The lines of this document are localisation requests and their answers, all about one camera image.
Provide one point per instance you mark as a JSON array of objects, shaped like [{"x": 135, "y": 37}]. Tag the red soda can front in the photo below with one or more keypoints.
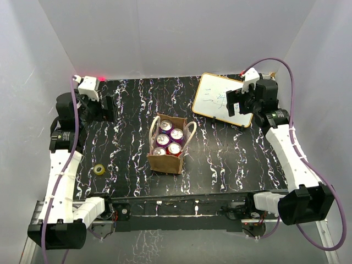
[{"x": 159, "y": 151}]

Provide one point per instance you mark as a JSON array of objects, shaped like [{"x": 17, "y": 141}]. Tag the small whiteboard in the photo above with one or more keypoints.
[{"x": 210, "y": 100}]

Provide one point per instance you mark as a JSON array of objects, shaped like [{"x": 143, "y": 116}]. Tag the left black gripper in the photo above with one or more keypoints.
[{"x": 104, "y": 114}]

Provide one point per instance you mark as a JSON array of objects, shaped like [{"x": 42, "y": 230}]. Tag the yellow tape roll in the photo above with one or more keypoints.
[{"x": 99, "y": 169}]

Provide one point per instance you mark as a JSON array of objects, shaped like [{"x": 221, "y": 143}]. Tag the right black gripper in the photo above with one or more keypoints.
[{"x": 235, "y": 97}]

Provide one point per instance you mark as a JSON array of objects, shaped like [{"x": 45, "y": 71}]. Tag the red soda can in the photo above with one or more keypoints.
[
  {"x": 159, "y": 151},
  {"x": 174, "y": 148}
]

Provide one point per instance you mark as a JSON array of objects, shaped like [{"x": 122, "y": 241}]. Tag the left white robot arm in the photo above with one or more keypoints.
[{"x": 59, "y": 225}]

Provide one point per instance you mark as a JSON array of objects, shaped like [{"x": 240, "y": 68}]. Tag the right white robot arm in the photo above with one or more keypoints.
[{"x": 308, "y": 198}]

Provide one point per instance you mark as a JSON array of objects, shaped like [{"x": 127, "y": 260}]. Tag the brown canvas tote bag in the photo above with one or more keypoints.
[{"x": 169, "y": 163}]

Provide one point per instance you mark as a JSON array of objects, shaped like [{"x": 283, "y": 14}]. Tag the purple soda can front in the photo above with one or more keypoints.
[{"x": 163, "y": 140}]

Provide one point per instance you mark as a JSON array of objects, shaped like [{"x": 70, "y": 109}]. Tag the purple soda can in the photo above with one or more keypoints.
[
  {"x": 166, "y": 126},
  {"x": 163, "y": 140},
  {"x": 177, "y": 135}
]

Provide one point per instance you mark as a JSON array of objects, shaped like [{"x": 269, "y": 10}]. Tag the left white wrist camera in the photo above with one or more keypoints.
[{"x": 88, "y": 86}]

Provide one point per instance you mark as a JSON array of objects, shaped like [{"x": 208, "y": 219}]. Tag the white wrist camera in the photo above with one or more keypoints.
[
  {"x": 88, "y": 86},
  {"x": 251, "y": 76}
]

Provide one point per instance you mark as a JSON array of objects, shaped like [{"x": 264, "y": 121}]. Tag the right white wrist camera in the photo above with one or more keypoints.
[{"x": 251, "y": 76}]

